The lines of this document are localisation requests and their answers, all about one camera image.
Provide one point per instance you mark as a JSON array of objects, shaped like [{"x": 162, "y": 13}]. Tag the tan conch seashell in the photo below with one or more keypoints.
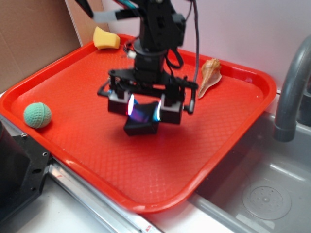
[{"x": 211, "y": 75}]

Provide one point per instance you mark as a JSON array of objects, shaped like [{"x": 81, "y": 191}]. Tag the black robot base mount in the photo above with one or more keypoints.
[{"x": 23, "y": 168}]

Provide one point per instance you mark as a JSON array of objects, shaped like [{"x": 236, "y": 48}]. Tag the yellow sponge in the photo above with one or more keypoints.
[{"x": 105, "y": 40}]

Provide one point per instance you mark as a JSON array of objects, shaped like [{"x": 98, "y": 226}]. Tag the red plastic tray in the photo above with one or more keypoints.
[{"x": 142, "y": 173}]

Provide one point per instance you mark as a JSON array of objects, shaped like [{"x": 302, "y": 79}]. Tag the green foam golf ball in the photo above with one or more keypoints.
[{"x": 37, "y": 115}]

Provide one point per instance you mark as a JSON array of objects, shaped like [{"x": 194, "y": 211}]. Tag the black box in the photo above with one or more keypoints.
[{"x": 143, "y": 119}]

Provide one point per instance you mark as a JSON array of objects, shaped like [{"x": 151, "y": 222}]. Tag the brown cardboard panel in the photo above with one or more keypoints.
[{"x": 35, "y": 33}]

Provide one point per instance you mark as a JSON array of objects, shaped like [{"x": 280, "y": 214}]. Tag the grey sink basin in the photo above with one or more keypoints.
[{"x": 261, "y": 185}]

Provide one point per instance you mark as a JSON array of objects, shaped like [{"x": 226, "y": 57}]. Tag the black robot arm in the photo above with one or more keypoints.
[{"x": 161, "y": 28}]

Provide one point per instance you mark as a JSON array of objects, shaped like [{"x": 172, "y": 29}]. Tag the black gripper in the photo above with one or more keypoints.
[{"x": 152, "y": 75}]

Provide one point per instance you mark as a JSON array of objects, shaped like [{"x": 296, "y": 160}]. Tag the grey sink faucet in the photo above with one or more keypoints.
[{"x": 294, "y": 105}]

